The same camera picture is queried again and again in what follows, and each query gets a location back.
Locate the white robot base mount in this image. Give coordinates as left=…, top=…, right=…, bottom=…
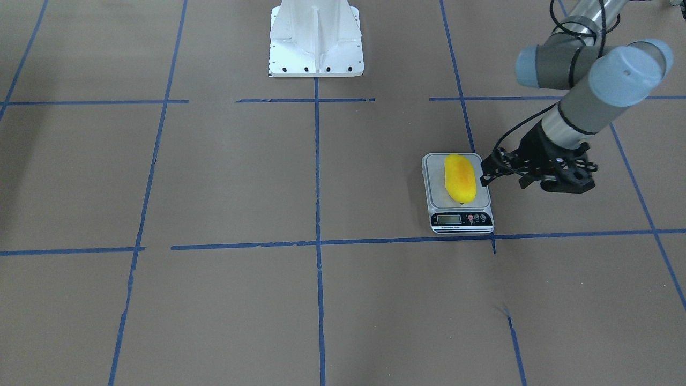
left=268, top=1, right=365, bottom=78

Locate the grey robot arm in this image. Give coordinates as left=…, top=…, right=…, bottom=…
left=480, top=1, right=674, bottom=194

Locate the silver digital kitchen scale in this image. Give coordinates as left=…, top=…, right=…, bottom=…
left=422, top=152, right=494, bottom=235

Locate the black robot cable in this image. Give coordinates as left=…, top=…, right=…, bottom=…
left=492, top=0, right=622, bottom=161

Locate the yellow mango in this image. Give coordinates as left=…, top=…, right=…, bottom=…
left=444, top=154, right=477, bottom=204

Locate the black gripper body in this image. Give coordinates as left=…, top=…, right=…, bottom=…
left=516, top=119, right=590, bottom=166

